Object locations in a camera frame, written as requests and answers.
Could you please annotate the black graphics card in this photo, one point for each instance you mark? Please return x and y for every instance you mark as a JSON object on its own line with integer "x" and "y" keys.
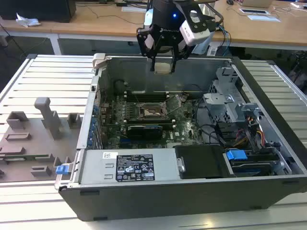
{"x": 144, "y": 133}

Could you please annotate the beige flat box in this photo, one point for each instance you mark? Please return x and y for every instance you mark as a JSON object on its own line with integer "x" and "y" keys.
{"x": 256, "y": 2}

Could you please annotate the crumpled white paper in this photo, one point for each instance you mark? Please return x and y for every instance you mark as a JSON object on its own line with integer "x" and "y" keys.
{"x": 26, "y": 21}

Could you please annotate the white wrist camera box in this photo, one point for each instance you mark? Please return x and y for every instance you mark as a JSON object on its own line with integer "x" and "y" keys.
{"x": 192, "y": 36}

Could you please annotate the green motherboard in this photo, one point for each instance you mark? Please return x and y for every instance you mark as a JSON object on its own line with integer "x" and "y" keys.
{"x": 184, "y": 134}

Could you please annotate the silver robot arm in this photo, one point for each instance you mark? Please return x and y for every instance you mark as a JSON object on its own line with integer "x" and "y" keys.
{"x": 200, "y": 49}

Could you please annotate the black monitor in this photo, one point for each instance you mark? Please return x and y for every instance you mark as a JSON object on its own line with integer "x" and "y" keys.
{"x": 36, "y": 9}

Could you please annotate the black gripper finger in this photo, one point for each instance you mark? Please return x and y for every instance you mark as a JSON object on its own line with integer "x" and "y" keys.
{"x": 173, "y": 64}
{"x": 153, "y": 63}

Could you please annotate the black plastic shroud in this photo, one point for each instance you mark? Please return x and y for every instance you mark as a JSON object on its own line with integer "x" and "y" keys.
{"x": 201, "y": 163}

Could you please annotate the black RAM slot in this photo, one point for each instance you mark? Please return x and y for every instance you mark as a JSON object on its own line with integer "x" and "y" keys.
{"x": 146, "y": 98}
{"x": 168, "y": 125}
{"x": 146, "y": 93}
{"x": 165, "y": 123}
{"x": 165, "y": 120}

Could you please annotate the white framed tablet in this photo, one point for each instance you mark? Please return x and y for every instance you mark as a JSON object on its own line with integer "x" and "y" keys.
{"x": 254, "y": 11}

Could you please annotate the silver drive cage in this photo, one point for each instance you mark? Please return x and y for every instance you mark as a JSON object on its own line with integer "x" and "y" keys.
{"x": 217, "y": 101}

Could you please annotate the silver CPU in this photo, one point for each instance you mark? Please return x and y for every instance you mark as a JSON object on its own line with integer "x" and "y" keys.
{"x": 163, "y": 68}

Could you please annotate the silver power supply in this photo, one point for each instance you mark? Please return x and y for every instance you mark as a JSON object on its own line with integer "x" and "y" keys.
{"x": 96, "y": 167}

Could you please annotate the small white box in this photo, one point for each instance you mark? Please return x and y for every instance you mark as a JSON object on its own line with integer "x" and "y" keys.
{"x": 212, "y": 50}

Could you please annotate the white board connector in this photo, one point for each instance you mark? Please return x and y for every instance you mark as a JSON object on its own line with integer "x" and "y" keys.
{"x": 177, "y": 133}

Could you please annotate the black PC case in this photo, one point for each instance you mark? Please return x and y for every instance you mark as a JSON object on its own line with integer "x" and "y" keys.
{"x": 168, "y": 203}

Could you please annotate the blue case latch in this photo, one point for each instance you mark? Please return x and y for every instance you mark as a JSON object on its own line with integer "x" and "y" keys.
{"x": 62, "y": 169}

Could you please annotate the black power connector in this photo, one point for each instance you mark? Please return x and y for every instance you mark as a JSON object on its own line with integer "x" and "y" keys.
{"x": 223, "y": 130}

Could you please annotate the black power adapter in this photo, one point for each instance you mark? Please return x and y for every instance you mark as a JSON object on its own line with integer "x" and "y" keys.
{"x": 121, "y": 4}

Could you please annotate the black computer mouse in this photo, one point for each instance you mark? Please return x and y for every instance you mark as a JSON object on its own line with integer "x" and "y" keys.
{"x": 229, "y": 2}

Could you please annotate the beige case latch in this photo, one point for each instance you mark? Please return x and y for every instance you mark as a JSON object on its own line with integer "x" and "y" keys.
{"x": 98, "y": 60}

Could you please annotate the blue disk carrier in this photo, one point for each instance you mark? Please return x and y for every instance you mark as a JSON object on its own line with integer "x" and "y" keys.
{"x": 236, "y": 157}

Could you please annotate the white barcode sticker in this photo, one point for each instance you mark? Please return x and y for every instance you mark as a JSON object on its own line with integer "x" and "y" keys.
{"x": 109, "y": 155}

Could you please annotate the wooden desk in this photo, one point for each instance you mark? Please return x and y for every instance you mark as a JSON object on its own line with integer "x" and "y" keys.
{"x": 84, "y": 26}

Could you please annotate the black power supply label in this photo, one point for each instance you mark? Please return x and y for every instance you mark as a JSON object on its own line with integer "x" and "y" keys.
{"x": 135, "y": 167}

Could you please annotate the white paper sheet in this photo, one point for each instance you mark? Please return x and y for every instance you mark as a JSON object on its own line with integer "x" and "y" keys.
{"x": 263, "y": 18}
{"x": 132, "y": 9}

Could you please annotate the blue card clip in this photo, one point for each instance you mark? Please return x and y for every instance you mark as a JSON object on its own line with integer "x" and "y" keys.
{"x": 90, "y": 143}
{"x": 92, "y": 130}
{"x": 93, "y": 122}
{"x": 91, "y": 137}

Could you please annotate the grey parts rack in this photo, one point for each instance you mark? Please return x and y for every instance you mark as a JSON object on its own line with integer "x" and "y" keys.
{"x": 48, "y": 119}

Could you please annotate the blue expansion slot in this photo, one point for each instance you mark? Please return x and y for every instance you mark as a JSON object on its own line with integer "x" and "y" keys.
{"x": 123, "y": 141}

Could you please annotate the green RAM stick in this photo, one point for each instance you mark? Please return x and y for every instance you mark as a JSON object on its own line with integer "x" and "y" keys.
{"x": 24, "y": 157}

